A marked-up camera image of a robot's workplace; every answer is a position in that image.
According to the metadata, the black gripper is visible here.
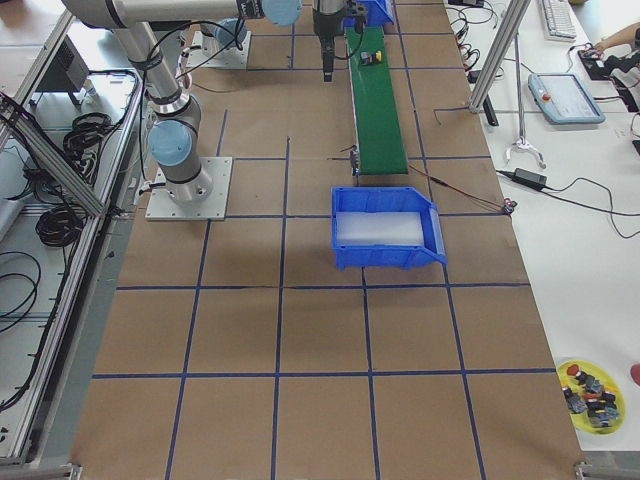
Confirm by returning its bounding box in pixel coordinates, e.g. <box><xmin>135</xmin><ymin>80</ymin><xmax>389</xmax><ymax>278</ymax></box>
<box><xmin>312</xmin><ymin>0</ymin><xmax>368</xmax><ymax>82</ymax></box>

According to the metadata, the yellow push button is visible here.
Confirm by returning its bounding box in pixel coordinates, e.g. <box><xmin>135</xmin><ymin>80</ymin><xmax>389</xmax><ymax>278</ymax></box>
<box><xmin>360</xmin><ymin>50</ymin><xmax>384</xmax><ymax>66</ymax></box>

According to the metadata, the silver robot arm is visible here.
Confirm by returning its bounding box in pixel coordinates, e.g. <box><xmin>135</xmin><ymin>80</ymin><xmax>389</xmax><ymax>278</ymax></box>
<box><xmin>64</xmin><ymin>1</ymin><xmax>302</xmax><ymax>202</ymax></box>
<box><xmin>200</xmin><ymin>18</ymin><xmax>248</xmax><ymax>56</ymax></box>

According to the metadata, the yellow plate of buttons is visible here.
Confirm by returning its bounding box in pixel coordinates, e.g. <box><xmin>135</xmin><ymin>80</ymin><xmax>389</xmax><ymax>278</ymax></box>
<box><xmin>556</xmin><ymin>359</ymin><xmax>626</xmax><ymax>435</ymax></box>

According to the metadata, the blue bin left side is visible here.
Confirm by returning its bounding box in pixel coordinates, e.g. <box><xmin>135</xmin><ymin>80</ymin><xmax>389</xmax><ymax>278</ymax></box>
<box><xmin>359</xmin><ymin>0</ymin><xmax>395</xmax><ymax>27</ymax></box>

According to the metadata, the blue bin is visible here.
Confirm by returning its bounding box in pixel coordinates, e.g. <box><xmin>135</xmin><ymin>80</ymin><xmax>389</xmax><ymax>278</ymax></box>
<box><xmin>359</xmin><ymin>0</ymin><xmax>395</xmax><ymax>27</ymax></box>
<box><xmin>331</xmin><ymin>186</ymin><xmax>447</xmax><ymax>270</ymax></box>

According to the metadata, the green conveyor belt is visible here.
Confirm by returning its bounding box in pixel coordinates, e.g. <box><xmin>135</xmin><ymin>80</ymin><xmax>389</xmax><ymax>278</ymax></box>
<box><xmin>345</xmin><ymin>27</ymin><xmax>408</xmax><ymax>176</ymax></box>

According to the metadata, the white foam pad right bin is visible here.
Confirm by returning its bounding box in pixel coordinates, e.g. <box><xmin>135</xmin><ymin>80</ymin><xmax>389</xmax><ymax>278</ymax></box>
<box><xmin>335</xmin><ymin>212</ymin><xmax>424</xmax><ymax>246</ymax></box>

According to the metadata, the blue bin right side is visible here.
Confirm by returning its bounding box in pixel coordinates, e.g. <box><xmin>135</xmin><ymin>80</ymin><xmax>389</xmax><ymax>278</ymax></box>
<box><xmin>331</xmin><ymin>186</ymin><xmax>447</xmax><ymax>270</ymax></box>

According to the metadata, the white keyboard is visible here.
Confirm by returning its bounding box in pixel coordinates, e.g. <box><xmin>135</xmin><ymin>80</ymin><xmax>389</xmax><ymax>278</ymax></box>
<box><xmin>537</xmin><ymin>0</ymin><xmax>577</xmax><ymax>43</ymax></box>

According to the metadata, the teach pendant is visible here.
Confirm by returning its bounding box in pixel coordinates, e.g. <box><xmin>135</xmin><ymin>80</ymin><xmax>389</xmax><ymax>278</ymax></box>
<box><xmin>527</xmin><ymin>73</ymin><xmax>606</xmax><ymax>125</ymax></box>

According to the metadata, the black power adapter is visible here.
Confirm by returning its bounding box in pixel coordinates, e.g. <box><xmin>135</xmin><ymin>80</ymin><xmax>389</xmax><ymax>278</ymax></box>
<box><xmin>513</xmin><ymin>168</ymin><xmax>547</xmax><ymax>191</ymax></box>

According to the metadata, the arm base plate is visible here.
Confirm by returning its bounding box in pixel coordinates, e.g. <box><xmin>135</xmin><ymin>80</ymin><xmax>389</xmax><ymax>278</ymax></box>
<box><xmin>146</xmin><ymin>157</ymin><xmax>233</xmax><ymax>221</ymax></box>
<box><xmin>184</xmin><ymin>31</ymin><xmax>251</xmax><ymax>70</ymax></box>

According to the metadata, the aluminium frame post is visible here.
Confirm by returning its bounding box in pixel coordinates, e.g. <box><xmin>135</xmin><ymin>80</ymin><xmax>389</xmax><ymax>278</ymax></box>
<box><xmin>469</xmin><ymin>0</ymin><xmax>530</xmax><ymax>113</ymax></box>

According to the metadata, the red black conveyor wire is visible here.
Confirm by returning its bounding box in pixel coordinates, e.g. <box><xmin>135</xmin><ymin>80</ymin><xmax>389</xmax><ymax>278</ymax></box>
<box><xmin>409</xmin><ymin>165</ymin><xmax>516</xmax><ymax>215</ymax></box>

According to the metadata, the black cable coil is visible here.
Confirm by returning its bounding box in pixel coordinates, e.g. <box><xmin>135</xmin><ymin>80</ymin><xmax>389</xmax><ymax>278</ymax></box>
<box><xmin>35</xmin><ymin>204</ymin><xmax>84</xmax><ymax>249</ymax></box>

